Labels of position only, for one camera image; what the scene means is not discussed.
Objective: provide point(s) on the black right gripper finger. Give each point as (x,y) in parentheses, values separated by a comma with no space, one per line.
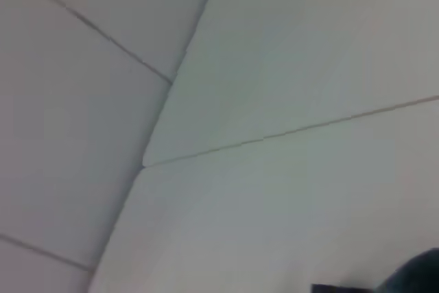
(343,289)

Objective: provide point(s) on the blue denim shorts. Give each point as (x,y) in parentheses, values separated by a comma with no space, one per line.
(422,272)

